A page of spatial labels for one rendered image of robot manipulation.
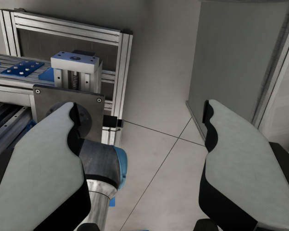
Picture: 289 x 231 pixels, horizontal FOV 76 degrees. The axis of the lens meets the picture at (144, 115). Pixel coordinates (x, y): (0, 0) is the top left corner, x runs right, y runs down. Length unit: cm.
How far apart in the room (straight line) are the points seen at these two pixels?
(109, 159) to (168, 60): 128
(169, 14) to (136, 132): 114
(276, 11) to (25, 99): 93
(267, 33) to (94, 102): 65
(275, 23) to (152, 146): 164
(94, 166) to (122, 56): 102
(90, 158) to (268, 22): 74
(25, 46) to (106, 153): 122
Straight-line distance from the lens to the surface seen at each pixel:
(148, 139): 204
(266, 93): 79
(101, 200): 49
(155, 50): 163
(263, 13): 88
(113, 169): 51
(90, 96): 63
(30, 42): 158
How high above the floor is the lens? 159
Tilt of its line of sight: 58 degrees down
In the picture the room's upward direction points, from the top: 176 degrees clockwise
